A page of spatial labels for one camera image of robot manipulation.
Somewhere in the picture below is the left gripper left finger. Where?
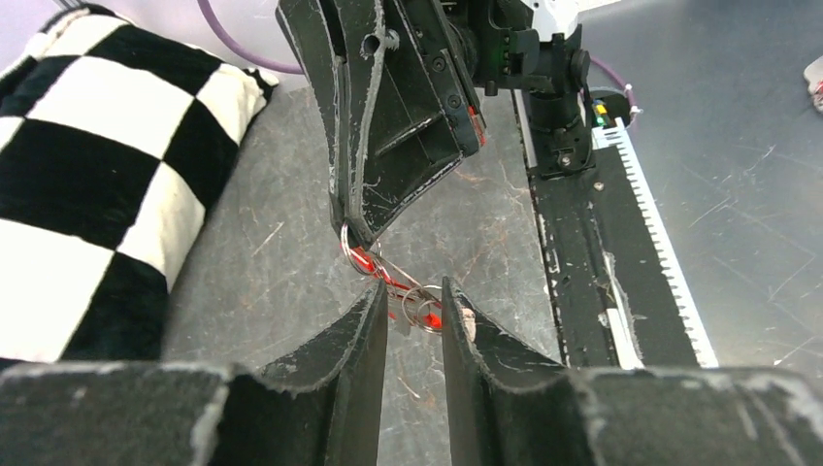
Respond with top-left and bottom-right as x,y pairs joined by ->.
1,283 -> 387,465

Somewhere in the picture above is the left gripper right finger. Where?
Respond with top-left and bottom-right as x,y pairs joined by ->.
441,278 -> 822,465

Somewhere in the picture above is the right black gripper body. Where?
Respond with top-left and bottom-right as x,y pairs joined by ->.
399,1 -> 486,158

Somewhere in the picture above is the black white checkered pillow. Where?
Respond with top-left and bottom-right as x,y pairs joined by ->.
1,3 -> 279,367

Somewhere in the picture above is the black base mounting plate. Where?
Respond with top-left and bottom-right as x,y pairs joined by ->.
529,148 -> 699,368

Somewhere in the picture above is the blue white cable duct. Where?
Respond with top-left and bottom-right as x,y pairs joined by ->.
592,117 -> 719,368

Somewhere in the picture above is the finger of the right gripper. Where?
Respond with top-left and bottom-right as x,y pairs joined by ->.
277,1 -> 350,242
345,1 -> 461,249

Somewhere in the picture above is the spare keyring holder on floor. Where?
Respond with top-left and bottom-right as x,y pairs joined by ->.
803,56 -> 823,114

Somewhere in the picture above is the red grey keyring holder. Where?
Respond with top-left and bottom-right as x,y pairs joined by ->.
340,222 -> 443,335

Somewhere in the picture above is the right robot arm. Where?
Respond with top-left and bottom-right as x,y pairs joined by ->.
276,0 -> 594,249

